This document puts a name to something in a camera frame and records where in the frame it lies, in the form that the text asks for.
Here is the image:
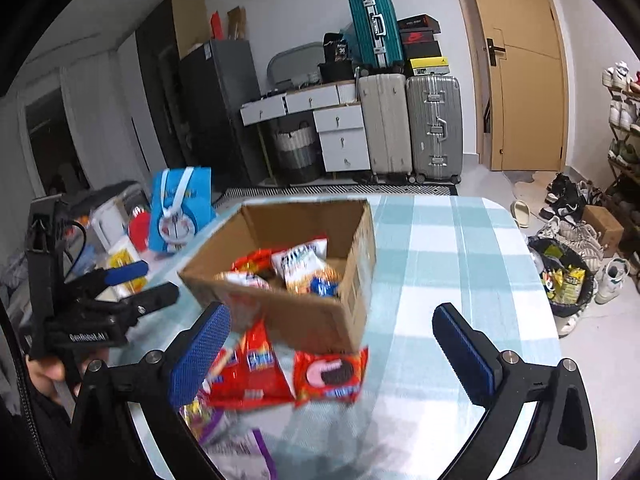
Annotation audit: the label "purple grape candy bag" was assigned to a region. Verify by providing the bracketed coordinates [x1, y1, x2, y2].
[179, 396, 235, 446]

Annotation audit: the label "red triangular chip bag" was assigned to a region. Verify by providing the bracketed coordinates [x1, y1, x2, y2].
[200, 318, 294, 411]

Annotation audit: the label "grey purple snack bag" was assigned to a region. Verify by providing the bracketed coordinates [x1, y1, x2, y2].
[205, 428, 278, 480]

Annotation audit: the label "red Oreo snack pack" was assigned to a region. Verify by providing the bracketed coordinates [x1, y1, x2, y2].
[293, 347, 369, 406]

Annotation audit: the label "left hand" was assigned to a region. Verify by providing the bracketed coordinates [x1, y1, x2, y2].
[25, 348, 110, 405]

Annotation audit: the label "yellow packet on side table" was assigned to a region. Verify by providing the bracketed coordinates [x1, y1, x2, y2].
[105, 235, 149, 299]

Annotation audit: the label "blue Doraemon gift bag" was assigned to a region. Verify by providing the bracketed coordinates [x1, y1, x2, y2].
[149, 167, 215, 254]

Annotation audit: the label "black trash bin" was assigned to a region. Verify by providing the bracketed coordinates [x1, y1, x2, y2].
[527, 236, 596, 318]

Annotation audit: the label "blue white snack bag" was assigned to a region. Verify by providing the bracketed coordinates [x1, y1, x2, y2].
[270, 237, 341, 297]

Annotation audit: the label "brown cardboard SF box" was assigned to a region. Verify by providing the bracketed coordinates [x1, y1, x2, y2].
[178, 200, 376, 353]

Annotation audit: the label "small cardboard box on floor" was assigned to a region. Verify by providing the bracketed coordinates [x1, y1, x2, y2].
[582, 205, 624, 258]

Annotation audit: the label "striped laundry basket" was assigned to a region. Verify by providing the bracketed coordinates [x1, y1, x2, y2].
[272, 120, 321, 184]

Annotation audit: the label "dark grey refrigerator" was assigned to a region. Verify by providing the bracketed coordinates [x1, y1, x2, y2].
[179, 39, 268, 192]

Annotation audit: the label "white drawer desk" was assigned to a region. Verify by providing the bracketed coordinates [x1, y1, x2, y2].
[240, 80, 371, 172]

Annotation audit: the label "silver aluminium suitcase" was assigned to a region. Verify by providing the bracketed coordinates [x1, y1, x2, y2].
[406, 75, 463, 184]

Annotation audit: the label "beige hard suitcase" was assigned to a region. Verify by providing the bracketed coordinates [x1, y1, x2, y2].
[357, 74, 413, 180]

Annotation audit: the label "wooden shoe rack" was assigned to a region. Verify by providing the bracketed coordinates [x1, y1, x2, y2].
[602, 61, 639, 255]

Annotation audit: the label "wooden door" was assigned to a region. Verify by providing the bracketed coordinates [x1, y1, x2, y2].
[460, 0, 568, 171]

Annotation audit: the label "stacked shoe boxes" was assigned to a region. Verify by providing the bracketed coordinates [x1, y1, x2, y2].
[397, 14, 450, 77]

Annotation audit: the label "teal hard suitcase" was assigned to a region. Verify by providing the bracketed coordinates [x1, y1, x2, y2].
[348, 0, 404, 70]

